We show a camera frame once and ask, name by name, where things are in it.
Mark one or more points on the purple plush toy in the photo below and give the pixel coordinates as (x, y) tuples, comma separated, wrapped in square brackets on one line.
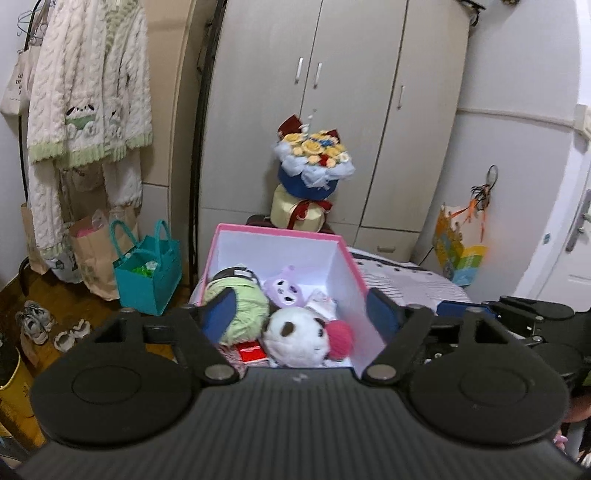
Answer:
[(284, 290)]

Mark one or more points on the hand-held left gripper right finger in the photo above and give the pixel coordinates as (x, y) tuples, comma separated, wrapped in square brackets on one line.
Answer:
[(381, 314)]

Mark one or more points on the black clothes rack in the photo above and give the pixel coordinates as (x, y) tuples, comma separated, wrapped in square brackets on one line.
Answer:
[(203, 92)]

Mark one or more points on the green yarn ball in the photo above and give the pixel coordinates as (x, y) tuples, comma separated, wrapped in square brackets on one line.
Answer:
[(251, 307)]

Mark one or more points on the panda plush toy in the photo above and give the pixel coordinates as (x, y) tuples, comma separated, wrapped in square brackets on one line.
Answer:
[(293, 337)]

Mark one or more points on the white door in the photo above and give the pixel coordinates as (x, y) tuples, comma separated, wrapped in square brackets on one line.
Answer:
[(563, 277)]

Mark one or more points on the pink fuzzy ball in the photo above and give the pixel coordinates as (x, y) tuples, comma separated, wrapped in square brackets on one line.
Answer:
[(341, 339)]

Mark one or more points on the grey sneaker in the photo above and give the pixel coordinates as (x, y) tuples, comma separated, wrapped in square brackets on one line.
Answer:
[(32, 330), (41, 311)]

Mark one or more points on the beige wardrobe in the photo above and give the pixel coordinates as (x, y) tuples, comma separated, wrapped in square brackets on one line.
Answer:
[(360, 115)]

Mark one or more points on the small white tissue pack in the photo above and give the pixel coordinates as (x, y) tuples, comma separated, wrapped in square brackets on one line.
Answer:
[(321, 302)]

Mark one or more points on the white shoe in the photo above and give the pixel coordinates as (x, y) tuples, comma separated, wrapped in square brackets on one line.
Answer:
[(82, 328), (64, 341)]

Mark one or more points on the teal tote bag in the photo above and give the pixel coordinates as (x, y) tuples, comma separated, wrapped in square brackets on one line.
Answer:
[(147, 281)]

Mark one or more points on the yellow bucket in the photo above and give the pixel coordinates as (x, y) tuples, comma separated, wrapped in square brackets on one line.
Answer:
[(16, 401)]

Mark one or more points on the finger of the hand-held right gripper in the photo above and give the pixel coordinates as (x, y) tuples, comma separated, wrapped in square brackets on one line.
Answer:
[(455, 307), (545, 310)]

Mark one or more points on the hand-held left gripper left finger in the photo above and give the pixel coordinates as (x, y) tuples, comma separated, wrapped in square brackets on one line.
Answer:
[(221, 314)]

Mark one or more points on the white knit pants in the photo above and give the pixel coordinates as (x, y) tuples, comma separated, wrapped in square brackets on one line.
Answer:
[(44, 207)]

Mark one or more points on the pink cardboard box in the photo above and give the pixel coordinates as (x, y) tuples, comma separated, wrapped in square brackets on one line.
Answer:
[(341, 277)]

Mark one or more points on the colourful paper bag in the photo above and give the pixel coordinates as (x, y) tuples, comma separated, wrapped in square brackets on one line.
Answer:
[(461, 263)]

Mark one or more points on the tall beige board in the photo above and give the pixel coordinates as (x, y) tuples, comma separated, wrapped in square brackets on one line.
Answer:
[(166, 115)]

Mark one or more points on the flower bouquet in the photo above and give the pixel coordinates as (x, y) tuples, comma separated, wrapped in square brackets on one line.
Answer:
[(309, 184)]

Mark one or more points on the white knit cardigan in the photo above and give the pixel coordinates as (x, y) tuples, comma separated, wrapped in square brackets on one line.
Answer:
[(69, 92)]

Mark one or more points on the red envelope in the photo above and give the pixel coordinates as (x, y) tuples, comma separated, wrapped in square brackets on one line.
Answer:
[(251, 353)]

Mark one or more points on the white switch box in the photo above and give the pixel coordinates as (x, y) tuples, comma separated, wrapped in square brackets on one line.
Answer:
[(582, 121)]

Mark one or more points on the person's right forearm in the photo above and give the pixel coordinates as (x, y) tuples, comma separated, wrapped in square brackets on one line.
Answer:
[(581, 410)]

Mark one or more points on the white tote bag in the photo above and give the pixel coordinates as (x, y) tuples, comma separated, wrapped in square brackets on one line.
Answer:
[(16, 87)]

